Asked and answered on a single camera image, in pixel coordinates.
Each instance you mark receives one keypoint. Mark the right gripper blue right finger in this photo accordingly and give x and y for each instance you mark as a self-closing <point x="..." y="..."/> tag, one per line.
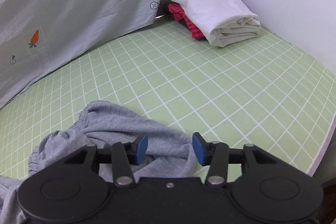
<point x="218" y="156"/>

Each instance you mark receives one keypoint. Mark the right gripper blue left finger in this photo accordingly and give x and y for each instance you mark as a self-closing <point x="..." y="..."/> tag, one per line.
<point x="121" y="155"/>

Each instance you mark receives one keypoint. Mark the grey sweatpants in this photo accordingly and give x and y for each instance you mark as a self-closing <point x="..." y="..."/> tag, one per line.
<point x="169" y="153"/>

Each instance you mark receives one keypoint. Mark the folded white cloth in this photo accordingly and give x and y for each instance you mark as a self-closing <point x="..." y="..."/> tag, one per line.
<point x="223" y="22"/>

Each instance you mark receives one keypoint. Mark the red striped garment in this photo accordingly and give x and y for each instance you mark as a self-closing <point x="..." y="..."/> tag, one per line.
<point x="179" y="15"/>

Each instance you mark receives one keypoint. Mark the grey carrot print curtain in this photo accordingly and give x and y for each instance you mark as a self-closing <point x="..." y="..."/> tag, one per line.
<point x="39" y="36"/>

